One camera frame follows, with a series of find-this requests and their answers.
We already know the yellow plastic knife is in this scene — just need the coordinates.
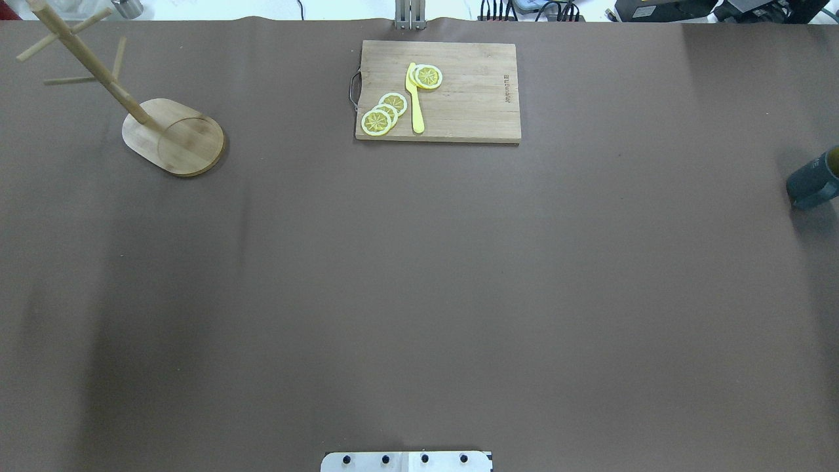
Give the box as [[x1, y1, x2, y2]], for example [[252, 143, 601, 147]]
[[404, 62, 425, 134]]

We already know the lemon slice near edge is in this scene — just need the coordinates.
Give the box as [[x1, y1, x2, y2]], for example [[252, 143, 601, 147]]
[[361, 109, 393, 136]]

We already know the lemon slice far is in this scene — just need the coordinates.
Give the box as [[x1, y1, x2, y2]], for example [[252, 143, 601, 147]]
[[380, 92, 408, 116]]

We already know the lemon slice under knife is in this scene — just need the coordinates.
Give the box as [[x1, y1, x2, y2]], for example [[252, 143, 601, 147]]
[[407, 63, 422, 89]]

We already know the wooden cutting board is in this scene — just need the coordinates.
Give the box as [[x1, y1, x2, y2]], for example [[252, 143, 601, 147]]
[[355, 40, 522, 144]]

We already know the aluminium frame post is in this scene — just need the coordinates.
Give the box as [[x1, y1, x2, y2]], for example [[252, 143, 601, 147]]
[[395, 0, 427, 31]]

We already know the wooden cup storage rack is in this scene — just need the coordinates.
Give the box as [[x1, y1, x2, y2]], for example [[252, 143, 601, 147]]
[[17, 1, 227, 177]]

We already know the small metal cup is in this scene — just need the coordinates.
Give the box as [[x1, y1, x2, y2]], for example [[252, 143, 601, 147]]
[[111, 0, 145, 19]]

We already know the lemon slice top pair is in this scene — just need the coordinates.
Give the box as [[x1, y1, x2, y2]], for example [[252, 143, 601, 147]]
[[412, 64, 443, 90]]

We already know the lemon slice middle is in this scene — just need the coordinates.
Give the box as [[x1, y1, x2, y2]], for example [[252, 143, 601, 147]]
[[374, 104, 399, 125]]

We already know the dark blue cup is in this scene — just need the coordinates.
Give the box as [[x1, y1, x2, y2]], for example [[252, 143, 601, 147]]
[[786, 146, 838, 210]]

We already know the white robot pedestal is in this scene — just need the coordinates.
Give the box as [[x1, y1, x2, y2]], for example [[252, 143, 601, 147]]
[[320, 450, 494, 471]]

